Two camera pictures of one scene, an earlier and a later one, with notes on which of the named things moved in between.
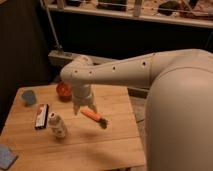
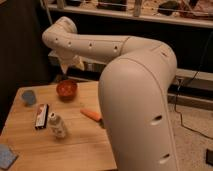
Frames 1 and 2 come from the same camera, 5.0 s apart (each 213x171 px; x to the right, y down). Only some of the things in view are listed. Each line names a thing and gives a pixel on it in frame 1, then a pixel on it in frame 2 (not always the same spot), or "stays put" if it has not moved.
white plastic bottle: (56, 125) stays put
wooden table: (45, 134) stays put
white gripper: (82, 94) to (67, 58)
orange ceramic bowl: (64, 91) stays put
